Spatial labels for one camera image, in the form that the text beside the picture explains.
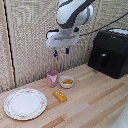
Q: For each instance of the beige folding screen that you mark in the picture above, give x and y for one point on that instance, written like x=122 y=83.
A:
x=30 y=40

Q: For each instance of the yellow block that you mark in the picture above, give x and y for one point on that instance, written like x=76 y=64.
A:
x=60 y=96

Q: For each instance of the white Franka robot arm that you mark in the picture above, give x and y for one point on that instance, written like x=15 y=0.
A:
x=71 y=13

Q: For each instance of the white plate with floral rim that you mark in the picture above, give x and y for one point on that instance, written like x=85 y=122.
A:
x=25 y=103

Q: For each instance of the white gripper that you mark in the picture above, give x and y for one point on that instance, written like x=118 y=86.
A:
x=61 y=38

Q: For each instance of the black air fryer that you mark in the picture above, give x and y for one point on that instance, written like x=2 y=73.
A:
x=111 y=53

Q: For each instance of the white bowl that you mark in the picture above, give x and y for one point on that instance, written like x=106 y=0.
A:
x=66 y=83

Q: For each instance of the yellow food piece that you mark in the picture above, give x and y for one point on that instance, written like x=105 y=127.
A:
x=67 y=81

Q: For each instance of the pink cup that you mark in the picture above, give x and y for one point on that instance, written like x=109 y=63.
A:
x=52 y=78

